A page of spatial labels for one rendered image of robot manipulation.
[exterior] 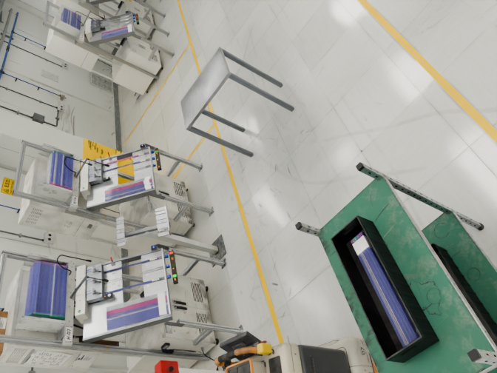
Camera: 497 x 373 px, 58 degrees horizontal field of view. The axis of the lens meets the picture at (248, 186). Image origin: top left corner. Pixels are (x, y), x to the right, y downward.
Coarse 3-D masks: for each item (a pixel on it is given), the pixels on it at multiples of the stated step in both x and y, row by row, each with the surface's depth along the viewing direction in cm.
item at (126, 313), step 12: (132, 300) 371; (144, 300) 370; (156, 300) 368; (108, 312) 366; (120, 312) 365; (132, 312) 363; (144, 312) 362; (156, 312) 361; (168, 312) 360; (108, 324) 359; (120, 324) 357
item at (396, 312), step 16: (352, 240) 200; (368, 240) 196; (368, 256) 190; (368, 272) 188; (384, 272) 183; (384, 288) 180; (384, 304) 178; (400, 304) 173; (400, 320) 170; (400, 336) 168; (416, 336) 163
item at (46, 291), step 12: (36, 264) 369; (48, 264) 375; (36, 276) 361; (48, 276) 368; (60, 276) 374; (36, 288) 354; (48, 288) 361; (60, 288) 367; (36, 300) 347; (48, 300) 353; (60, 300) 359; (24, 312) 347; (36, 312) 341; (48, 312) 346; (60, 312) 352
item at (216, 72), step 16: (208, 64) 425; (224, 64) 398; (240, 64) 431; (208, 80) 415; (224, 80) 392; (240, 80) 395; (272, 80) 452; (192, 96) 431; (208, 96) 404; (272, 96) 417; (192, 112) 420; (208, 112) 464; (192, 128) 423; (240, 128) 488; (224, 144) 445
